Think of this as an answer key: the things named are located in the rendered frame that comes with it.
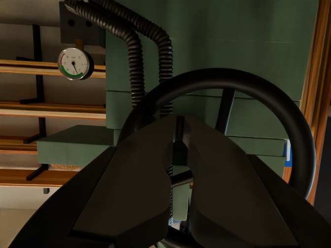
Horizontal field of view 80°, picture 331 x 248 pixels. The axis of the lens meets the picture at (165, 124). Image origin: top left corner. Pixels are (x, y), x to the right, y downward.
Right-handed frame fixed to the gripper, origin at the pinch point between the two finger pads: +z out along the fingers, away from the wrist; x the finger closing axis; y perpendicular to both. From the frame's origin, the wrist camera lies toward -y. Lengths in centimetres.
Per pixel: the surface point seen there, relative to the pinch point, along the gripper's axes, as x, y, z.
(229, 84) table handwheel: 6.8, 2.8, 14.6
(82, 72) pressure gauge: -18.4, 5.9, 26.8
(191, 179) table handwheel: 2.8, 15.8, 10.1
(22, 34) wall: -205, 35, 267
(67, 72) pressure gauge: -21.4, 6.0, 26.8
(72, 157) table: -24.4, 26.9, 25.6
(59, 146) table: -27.5, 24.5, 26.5
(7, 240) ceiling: -198, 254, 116
